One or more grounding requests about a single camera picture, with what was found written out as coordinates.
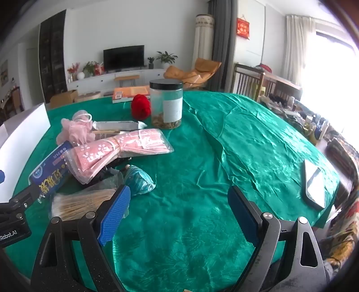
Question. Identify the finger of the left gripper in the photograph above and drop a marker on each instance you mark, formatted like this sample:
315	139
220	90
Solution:
2	176

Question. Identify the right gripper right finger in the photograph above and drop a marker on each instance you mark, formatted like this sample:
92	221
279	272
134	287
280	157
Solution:
286	254

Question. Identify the blue red snack packet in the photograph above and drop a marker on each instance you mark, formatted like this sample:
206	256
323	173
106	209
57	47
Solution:
51	173

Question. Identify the cotton swab bag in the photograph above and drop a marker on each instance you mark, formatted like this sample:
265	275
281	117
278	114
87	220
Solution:
72	207

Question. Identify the pink face mask pack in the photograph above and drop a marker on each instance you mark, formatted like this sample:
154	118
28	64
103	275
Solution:
86	161

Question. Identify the pink mesh bath sponge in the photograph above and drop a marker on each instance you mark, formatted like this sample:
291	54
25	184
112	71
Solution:
78	130

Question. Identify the silver foil packet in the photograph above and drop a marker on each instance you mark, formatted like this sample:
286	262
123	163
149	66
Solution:
118	126

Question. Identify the teal fabric sachet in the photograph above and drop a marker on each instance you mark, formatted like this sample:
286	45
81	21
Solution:
139	181

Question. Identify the black lace hair net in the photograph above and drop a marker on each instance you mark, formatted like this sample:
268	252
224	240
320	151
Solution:
106	172

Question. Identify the white cardboard box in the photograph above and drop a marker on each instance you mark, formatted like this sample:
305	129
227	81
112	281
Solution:
20	135

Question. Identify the brown cardboard box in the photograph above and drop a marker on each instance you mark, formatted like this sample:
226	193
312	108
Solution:
63	99

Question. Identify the smartphone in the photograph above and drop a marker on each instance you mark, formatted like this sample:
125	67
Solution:
314	187

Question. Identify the red flower vase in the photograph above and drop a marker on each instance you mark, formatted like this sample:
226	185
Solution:
72	71

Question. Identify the orange book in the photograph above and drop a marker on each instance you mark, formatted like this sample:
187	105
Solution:
126	94

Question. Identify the dark bookshelf cabinet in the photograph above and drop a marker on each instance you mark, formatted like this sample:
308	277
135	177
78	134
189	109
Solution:
51	56

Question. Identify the red yarn ball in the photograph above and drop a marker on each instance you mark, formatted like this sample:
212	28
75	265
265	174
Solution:
140	107

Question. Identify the small wooden stool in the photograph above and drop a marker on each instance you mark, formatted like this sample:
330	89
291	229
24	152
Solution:
128	78

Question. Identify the black television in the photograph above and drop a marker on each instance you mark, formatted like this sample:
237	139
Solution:
123	58

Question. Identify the clear jar black lid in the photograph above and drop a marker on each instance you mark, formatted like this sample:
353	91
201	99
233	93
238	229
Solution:
166	99

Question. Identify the wooden bench seat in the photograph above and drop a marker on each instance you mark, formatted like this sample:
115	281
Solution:
255	82

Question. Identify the potted green plant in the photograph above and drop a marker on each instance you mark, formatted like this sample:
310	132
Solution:
166	59

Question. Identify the orange lounge chair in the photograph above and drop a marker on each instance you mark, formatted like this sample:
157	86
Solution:
202	72

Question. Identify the white standing air conditioner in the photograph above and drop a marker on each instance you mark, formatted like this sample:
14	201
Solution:
204	37

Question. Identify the grey curtain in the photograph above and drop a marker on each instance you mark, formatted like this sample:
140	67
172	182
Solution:
225	16

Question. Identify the red wall hanging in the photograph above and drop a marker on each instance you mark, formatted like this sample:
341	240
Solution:
243	28

